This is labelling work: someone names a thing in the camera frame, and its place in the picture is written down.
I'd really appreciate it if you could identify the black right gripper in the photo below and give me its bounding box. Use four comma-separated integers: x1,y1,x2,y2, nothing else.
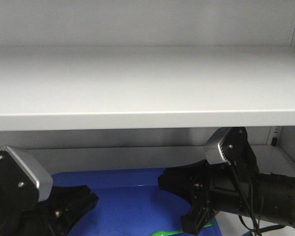
158,142,261,235

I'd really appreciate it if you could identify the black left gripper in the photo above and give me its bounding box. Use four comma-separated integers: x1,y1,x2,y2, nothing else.
0,184,99,236

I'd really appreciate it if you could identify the green plastic spoon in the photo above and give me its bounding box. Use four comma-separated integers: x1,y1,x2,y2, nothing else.
151,222,216,236

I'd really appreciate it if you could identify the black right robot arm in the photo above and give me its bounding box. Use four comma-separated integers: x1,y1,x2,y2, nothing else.
158,145,295,235

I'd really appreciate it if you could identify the grey cabinet shelf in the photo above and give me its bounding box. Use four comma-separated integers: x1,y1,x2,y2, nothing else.
0,46,295,131

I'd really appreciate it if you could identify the blue plastic tray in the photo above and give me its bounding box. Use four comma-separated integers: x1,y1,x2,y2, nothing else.
53,169,190,236

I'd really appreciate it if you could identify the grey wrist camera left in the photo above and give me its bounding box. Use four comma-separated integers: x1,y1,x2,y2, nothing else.
0,146,53,202

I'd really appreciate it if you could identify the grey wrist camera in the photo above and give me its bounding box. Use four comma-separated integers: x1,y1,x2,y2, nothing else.
204,127,248,165
0,146,53,202

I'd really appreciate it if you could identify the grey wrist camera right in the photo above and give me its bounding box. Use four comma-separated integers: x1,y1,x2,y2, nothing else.
204,127,248,165

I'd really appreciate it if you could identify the black camera cable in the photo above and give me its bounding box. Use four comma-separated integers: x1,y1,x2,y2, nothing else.
232,159,286,233

